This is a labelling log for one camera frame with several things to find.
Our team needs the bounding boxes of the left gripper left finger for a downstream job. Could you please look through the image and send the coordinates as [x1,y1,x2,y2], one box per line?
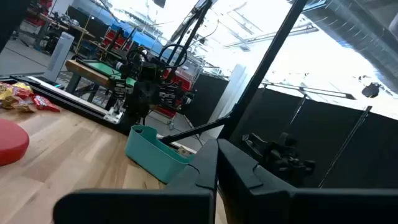
[52,138,218,224]

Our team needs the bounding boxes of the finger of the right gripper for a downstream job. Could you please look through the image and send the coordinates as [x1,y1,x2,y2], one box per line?
[113,77,143,119]
[142,81,180,119]

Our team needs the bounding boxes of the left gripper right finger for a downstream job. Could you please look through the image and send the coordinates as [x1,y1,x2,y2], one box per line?
[216,138,398,224]

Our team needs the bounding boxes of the teal plastic bin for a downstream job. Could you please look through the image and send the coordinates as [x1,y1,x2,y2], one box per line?
[124,124,196,184]

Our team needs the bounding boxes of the orange brown candy packet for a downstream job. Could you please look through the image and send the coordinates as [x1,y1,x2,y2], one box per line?
[1,98,19,110]

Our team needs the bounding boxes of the yellow red candy packet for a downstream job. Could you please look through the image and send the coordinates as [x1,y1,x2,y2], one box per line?
[0,86,16,101]

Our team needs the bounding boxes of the red storage cart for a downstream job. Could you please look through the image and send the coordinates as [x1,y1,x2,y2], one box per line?
[154,67,200,121]

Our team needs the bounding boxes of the green top workbench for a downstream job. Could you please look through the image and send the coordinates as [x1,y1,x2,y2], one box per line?
[64,58,137,103]

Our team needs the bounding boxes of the red shelf bins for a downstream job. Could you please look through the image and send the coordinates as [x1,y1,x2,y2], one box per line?
[101,26,133,52]

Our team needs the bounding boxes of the white partition panel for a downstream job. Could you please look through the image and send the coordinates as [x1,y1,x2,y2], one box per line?
[207,63,249,139]

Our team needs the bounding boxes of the white tower fan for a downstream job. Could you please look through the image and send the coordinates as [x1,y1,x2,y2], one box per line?
[43,32,75,83]

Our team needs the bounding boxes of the red desk lamp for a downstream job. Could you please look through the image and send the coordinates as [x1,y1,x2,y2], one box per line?
[0,118,30,167]

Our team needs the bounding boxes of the black hanging spotlight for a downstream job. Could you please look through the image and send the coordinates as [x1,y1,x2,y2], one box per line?
[361,82,382,99]

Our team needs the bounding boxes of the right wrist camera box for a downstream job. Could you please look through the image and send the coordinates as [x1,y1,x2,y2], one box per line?
[139,61,160,82]

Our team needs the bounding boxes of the black exterior camera mount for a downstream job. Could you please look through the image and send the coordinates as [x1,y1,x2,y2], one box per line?
[241,132,317,187]

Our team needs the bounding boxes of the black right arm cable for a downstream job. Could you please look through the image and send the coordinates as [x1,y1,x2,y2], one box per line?
[159,43,188,68]

